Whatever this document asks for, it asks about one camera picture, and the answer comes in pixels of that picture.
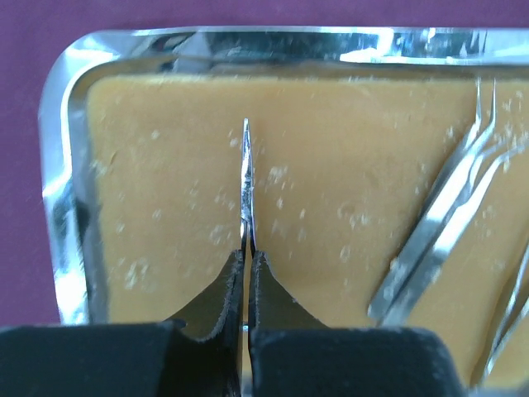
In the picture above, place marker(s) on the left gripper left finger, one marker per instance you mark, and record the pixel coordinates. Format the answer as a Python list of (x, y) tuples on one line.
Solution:
[(204, 351)]

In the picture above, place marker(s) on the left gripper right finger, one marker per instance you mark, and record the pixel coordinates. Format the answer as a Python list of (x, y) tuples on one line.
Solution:
[(294, 354)]

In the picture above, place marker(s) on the purple cloth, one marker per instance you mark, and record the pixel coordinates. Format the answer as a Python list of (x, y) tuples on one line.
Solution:
[(34, 33)]

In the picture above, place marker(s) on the tan wax pad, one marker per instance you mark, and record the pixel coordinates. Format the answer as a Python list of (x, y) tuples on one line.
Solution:
[(341, 170)]

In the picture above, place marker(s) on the curved steel tweezers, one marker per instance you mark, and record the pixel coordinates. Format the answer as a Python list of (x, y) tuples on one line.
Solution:
[(510, 318)]

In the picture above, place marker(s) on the steel instrument tray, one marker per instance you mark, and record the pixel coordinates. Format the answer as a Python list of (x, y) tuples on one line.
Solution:
[(67, 181)]

